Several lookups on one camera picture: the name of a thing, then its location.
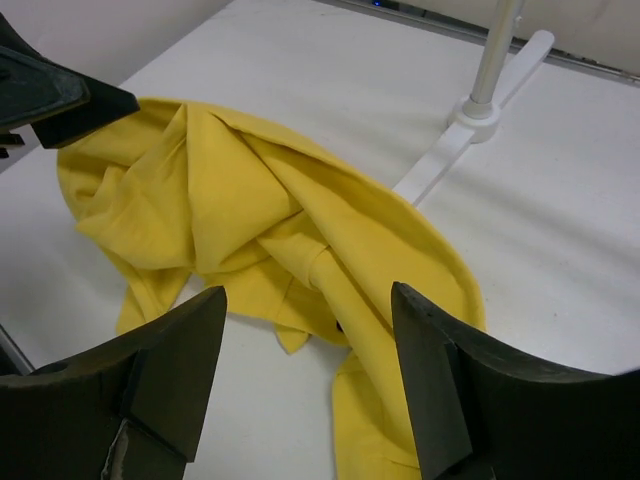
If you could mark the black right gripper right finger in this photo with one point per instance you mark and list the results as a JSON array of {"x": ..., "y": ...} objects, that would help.
[{"x": 482, "y": 409}]

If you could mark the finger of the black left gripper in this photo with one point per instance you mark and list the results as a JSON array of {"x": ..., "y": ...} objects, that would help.
[{"x": 60, "y": 105}]

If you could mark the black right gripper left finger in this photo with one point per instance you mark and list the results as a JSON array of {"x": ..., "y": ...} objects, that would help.
[{"x": 131, "y": 408}]

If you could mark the yellow trousers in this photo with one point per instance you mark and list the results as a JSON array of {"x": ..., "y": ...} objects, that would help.
[{"x": 295, "y": 235}]

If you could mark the white clothes rack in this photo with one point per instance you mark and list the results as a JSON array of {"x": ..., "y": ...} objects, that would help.
[{"x": 475, "y": 118}]

